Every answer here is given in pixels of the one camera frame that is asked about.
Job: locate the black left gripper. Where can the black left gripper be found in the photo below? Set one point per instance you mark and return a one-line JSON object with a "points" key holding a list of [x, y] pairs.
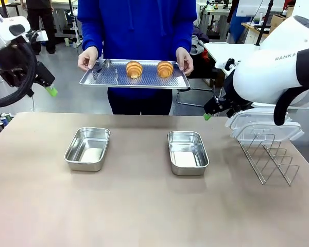
{"points": [[42, 74]]}

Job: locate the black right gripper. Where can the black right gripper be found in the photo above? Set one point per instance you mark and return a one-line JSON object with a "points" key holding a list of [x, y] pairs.
{"points": [[231, 103]]}

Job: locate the rectangular stainless steel container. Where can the rectangular stainless steel container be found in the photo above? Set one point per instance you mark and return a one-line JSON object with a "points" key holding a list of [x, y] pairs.
{"points": [[87, 151], [188, 154]]}

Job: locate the metal serving tongs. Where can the metal serving tongs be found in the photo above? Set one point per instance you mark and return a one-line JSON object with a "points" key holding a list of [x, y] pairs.
{"points": [[108, 72]]}

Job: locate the golden croissant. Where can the golden croissant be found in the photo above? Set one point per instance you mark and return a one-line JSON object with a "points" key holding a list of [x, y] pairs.
{"points": [[165, 69], [134, 69]]}

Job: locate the perforated metal baking tray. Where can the perforated metal baking tray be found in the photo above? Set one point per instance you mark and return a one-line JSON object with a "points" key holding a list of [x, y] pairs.
{"points": [[149, 81]]}

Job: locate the left forearm in blue sleeve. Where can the left forearm in blue sleeve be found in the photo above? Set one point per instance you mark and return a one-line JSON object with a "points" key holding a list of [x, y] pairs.
{"points": [[186, 34]]}

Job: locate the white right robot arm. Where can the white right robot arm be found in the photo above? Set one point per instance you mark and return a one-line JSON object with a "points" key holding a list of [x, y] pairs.
{"points": [[267, 74]]}

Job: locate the right forearm in blue sleeve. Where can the right forearm in blue sleeve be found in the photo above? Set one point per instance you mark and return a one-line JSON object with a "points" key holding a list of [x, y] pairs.
{"points": [[91, 36]]}

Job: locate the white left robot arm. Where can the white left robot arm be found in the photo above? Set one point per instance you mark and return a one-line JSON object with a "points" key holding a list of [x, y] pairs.
{"points": [[0, 25]]}

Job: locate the person's right hand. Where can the person's right hand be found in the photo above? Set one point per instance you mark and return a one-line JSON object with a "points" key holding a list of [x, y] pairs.
{"points": [[87, 59]]}

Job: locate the person's left hand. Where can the person's left hand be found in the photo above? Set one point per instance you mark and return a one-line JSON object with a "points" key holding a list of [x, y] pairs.
{"points": [[185, 61]]}

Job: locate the metal chair base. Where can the metal chair base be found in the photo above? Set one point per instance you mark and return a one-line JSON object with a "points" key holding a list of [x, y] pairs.
{"points": [[193, 97]]}

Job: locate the dark drink can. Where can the dark drink can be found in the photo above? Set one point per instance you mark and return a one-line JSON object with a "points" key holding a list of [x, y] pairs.
{"points": [[2, 121], [8, 117]]}

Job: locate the pale plastic floor bottle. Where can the pale plastic floor bottle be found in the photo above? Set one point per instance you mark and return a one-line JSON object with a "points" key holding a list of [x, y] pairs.
{"points": [[67, 42]]}

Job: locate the white side table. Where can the white side table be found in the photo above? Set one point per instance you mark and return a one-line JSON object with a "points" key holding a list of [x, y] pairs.
{"points": [[221, 54]]}

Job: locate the person in black clothes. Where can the person in black clothes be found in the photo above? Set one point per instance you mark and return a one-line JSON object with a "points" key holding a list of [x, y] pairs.
{"points": [[41, 23]]}

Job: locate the dark jacket on chair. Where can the dark jacket on chair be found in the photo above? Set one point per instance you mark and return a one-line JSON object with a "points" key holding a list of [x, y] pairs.
{"points": [[199, 38]]}

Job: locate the grey workbench with legs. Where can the grey workbench with legs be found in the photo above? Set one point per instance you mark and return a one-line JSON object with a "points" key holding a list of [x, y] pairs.
{"points": [[67, 18]]}

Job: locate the person torso in blue hoodie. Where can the person torso in blue hoodie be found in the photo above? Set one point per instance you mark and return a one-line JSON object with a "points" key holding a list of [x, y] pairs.
{"points": [[137, 31]]}

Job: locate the cardboard box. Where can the cardboard box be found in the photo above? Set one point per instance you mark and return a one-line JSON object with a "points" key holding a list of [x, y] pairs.
{"points": [[279, 21]]}

